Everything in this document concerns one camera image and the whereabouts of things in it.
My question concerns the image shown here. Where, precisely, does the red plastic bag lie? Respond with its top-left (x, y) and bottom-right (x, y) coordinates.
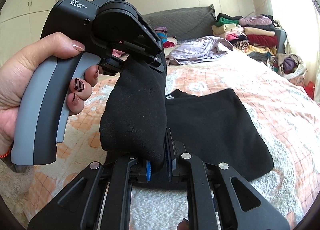
top-left (303, 81), bottom-right (315, 99)

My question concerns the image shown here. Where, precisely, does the black long-sleeve shirt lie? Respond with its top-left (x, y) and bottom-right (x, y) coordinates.
top-left (99, 55), bottom-right (274, 190)

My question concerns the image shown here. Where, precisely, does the person's left hand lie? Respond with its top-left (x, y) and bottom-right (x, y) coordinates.
top-left (0, 32), bottom-right (100, 157)

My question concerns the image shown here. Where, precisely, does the striped blue brown pillow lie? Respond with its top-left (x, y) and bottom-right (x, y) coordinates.
top-left (153, 26), bottom-right (177, 48)

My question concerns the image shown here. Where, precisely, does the pile of folded clothes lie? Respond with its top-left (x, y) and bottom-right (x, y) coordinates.
top-left (212, 13), bottom-right (287, 63)

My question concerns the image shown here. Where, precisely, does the crumpled lilac garment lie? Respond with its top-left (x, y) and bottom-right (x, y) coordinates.
top-left (166, 36), bottom-right (234, 65)

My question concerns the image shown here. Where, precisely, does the orange white patterned bedspread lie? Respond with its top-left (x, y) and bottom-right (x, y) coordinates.
top-left (0, 52), bottom-right (320, 230)

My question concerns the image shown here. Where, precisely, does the white wardrobe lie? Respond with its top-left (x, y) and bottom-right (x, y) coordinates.
top-left (1, 0), bottom-right (59, 64)

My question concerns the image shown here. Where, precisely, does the grey quilted headboard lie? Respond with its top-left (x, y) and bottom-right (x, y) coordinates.
top-left (143, 5), bottom-right (216, 41)

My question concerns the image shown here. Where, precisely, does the bag with purple clothes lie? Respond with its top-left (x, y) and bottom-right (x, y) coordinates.
top-left (267, 53), bottom-right (307, 80)

